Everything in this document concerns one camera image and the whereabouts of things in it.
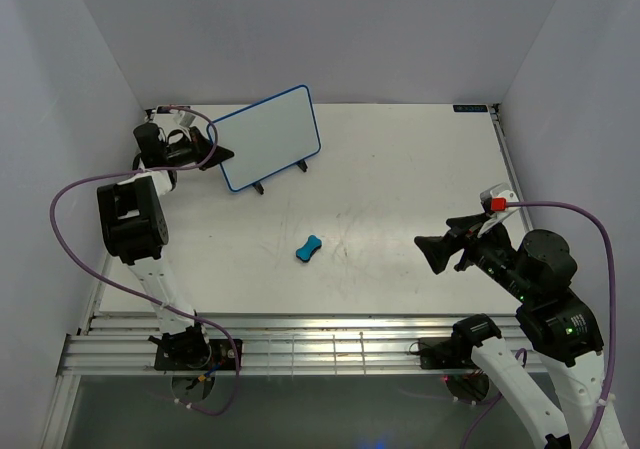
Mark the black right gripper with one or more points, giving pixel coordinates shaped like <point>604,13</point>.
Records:
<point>437,248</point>

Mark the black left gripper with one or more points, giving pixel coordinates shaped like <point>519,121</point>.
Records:
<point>202,148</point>

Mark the blue framed whiteboard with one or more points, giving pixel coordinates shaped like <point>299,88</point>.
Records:
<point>268,136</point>

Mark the blue whiteboard eraser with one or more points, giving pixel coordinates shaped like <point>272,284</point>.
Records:
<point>308,249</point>

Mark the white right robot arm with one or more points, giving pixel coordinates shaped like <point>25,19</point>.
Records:
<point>561,328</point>

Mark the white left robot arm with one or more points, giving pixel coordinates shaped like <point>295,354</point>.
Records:
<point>135,231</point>

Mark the black wire board stand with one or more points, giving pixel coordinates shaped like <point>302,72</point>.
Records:
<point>300,165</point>

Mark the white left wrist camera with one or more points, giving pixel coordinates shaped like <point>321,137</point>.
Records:
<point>183,118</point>

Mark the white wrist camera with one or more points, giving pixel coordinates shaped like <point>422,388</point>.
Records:
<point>183,118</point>
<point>495,203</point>

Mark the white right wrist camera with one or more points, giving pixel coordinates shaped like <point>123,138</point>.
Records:
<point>495,203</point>

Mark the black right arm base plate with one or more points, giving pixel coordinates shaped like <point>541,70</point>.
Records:
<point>442,353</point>

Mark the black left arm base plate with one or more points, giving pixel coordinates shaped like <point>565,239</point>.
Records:
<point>172,356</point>

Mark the aluminium table edge rail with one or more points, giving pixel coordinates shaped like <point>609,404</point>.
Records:
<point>119,345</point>

